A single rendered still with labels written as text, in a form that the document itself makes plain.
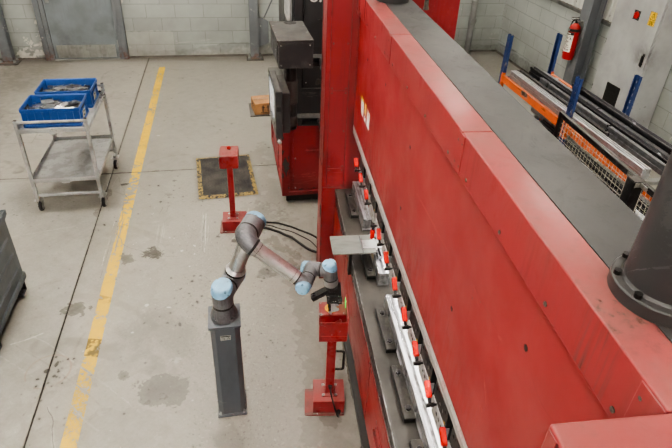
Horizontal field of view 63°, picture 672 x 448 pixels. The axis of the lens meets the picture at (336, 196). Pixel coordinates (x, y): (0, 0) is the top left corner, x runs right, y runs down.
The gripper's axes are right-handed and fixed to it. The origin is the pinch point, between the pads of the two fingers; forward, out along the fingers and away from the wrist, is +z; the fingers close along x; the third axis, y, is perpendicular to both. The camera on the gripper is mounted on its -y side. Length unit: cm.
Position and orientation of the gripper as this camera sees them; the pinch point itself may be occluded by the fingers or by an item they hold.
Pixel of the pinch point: (329, 312)
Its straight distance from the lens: 310.2
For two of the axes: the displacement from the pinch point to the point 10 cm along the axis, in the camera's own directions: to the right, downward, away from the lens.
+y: 10.0, -0.7, 0.1
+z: 0.5, 8.5, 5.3
